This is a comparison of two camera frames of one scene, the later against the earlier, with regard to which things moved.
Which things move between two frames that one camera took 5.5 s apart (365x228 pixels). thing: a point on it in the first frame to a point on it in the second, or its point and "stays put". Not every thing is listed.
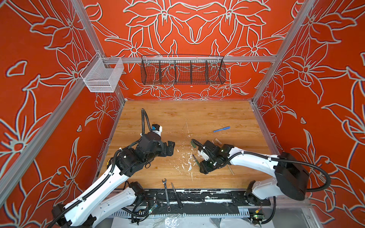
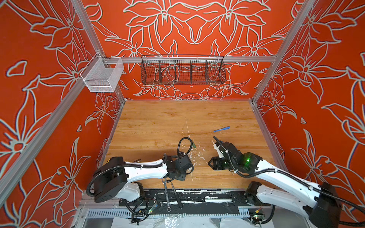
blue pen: (221, 129) stays put
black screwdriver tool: (177, 196) stays put
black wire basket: (182, 69) stays put
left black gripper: (165, 151) to (183, 176)
